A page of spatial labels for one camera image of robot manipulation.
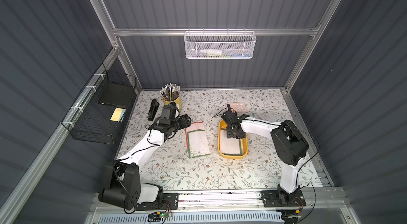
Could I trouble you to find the yellow storage tray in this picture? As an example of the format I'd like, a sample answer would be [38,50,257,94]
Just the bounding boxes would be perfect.
[218,121,248,159]

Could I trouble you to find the red bordered stationery paper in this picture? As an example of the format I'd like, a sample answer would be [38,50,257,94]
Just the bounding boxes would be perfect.
[185,122,206,138]

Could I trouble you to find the green bordered stationery paper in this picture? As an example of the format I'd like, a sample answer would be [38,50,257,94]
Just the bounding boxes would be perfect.
[187,129,210,158]

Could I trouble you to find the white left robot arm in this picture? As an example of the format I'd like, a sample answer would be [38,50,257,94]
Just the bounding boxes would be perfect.
[98,102,191,214]

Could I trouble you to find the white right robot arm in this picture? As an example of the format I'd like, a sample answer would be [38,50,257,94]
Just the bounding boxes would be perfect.
[221,104,309,195]

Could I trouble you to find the yellow pencil cup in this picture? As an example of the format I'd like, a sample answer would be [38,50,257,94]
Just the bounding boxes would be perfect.
[162,96,182,110]

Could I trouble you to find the bundle of pencils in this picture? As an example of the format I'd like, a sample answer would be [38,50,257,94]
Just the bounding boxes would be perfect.
[160,84,180,102]

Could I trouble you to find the yellow sticky notes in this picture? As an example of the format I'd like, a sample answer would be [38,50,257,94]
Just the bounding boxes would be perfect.
[110,107,126,122]

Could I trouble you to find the black notebook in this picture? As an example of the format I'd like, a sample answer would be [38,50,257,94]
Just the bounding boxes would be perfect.
[98,82,135,108]

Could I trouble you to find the white glue bottle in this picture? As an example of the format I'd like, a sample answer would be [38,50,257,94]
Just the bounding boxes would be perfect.
[200,49,223,56]

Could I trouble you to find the black wire wall basket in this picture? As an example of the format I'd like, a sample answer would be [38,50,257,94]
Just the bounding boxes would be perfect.
[62,67,137,144]

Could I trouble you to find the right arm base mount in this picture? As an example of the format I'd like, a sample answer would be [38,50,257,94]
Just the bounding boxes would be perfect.
[259,189,307,209]

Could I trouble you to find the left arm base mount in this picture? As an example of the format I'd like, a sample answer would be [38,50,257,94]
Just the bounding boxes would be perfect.
[136,193,179,211]

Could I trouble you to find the white mesh wall basket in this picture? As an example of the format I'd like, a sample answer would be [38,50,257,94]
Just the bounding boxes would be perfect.
[184,31,256,60]

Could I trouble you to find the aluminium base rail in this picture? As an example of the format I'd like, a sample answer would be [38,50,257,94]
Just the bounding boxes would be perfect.
[88,187,347,215]

